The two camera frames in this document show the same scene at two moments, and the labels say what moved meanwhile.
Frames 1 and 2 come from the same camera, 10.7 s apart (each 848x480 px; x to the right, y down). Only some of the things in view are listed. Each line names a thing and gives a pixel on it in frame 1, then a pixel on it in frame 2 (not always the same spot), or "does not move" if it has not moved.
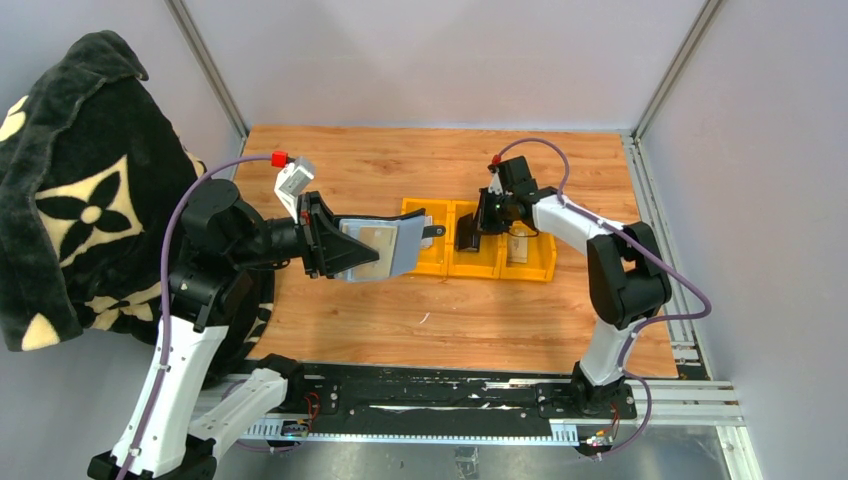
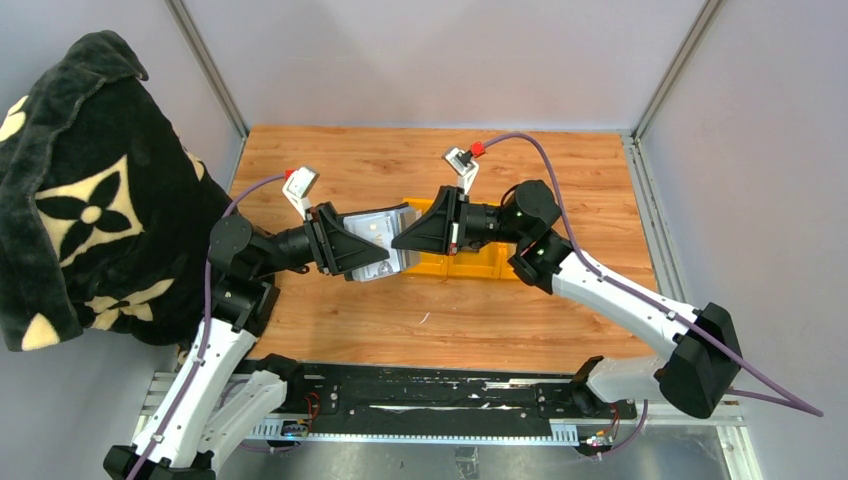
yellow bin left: (434, 260) does not move
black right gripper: (483, 222) to (432, 233)
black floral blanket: (91, 171) does not move
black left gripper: (322, 246) does not move
